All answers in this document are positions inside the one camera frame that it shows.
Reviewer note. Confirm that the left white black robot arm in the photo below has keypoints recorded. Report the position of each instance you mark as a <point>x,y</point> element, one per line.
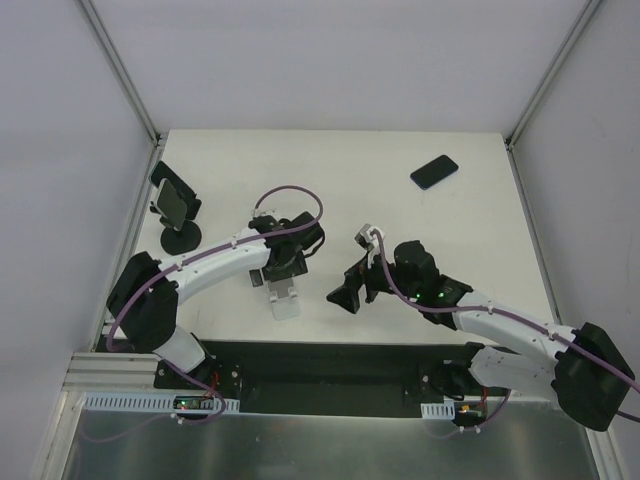
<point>146,297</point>

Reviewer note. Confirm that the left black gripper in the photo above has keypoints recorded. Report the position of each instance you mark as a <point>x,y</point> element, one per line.
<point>285,268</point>

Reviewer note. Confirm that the black round-base phone holder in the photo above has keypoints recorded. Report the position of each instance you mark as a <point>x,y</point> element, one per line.
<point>180,235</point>

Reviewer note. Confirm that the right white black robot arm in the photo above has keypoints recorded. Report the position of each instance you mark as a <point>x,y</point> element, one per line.
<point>579,369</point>

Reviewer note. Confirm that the aluminium frame post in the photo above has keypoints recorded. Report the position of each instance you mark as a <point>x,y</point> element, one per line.
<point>571,40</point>
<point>99,30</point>

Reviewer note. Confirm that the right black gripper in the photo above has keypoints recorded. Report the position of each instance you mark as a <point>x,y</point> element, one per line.
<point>360,284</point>

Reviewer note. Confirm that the black stand far left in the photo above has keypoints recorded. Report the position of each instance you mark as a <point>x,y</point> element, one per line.
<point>193,206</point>

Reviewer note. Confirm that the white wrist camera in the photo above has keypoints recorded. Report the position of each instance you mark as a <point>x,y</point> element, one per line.
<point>259,212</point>
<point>370,238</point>

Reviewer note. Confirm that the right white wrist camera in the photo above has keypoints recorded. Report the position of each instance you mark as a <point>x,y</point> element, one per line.
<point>370,238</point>

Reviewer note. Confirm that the right aluminium frame post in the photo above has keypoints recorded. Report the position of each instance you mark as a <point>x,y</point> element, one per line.
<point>571,40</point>

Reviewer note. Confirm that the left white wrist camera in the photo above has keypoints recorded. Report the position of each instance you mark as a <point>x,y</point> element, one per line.
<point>259,212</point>

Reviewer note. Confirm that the left aluminium frame post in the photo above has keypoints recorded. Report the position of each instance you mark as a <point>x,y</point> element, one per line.
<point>99,30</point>

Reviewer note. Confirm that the blue phone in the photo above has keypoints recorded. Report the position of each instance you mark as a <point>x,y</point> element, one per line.
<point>434,172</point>

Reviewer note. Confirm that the right white cable duct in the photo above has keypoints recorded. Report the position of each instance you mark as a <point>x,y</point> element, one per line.
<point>438,411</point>

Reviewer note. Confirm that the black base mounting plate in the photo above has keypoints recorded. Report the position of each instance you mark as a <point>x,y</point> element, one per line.
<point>355,380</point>

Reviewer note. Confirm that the white cable duct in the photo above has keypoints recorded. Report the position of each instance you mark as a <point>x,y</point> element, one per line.
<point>438,411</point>
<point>158,403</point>

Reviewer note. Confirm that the silver metal phone stand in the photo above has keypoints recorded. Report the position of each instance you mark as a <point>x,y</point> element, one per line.
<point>284,300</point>

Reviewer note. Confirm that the left white cable duct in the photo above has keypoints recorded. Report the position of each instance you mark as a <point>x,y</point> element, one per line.
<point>158,403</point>

